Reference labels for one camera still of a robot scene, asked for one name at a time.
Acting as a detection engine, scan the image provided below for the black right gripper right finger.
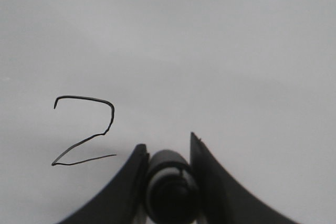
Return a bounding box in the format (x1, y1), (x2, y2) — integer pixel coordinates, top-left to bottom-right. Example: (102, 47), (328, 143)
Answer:
(190, 132), (296, 223)

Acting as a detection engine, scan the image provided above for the white whiteboard with aluminium frame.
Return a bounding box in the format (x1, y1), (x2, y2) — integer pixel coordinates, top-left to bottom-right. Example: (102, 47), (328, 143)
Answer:
(1, 0), (335, 223)

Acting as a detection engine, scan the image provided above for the black whiteboard marker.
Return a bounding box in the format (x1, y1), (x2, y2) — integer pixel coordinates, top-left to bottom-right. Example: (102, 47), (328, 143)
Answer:
(132, 150), (205, 223)

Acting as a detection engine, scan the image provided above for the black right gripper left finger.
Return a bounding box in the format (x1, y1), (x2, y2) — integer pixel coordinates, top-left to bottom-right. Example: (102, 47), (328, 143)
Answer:
(60, 144), (149, 224)

